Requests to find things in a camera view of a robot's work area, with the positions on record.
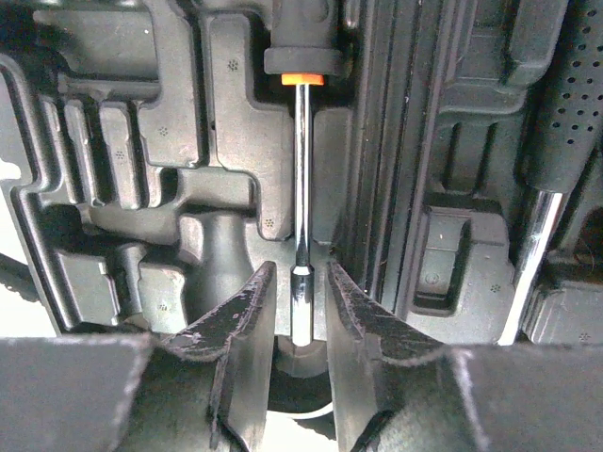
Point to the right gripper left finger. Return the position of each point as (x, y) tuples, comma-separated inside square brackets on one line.
[(205, 388)]

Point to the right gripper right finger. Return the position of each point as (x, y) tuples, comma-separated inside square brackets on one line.
[(395, 388)]

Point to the black plastic tool case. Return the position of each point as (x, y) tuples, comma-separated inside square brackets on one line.
[(447, 154)]

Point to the black handled long tool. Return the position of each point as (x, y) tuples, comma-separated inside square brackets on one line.
[(566, 36)]

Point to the black orange handled screwdriver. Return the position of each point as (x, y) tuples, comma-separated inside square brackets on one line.
[(302, 53)]

